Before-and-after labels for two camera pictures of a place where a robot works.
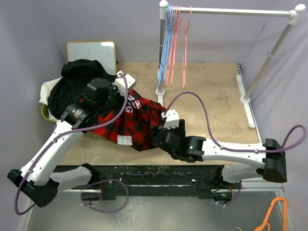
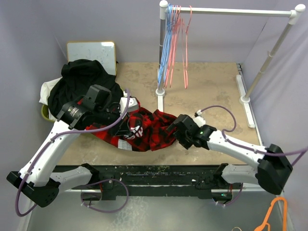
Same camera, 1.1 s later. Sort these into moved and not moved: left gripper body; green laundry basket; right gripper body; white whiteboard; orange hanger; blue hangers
Moved: right gripper body; left gripper body
Not moved: white whiteboard; green laundry basket; blue hangers; orange hanger
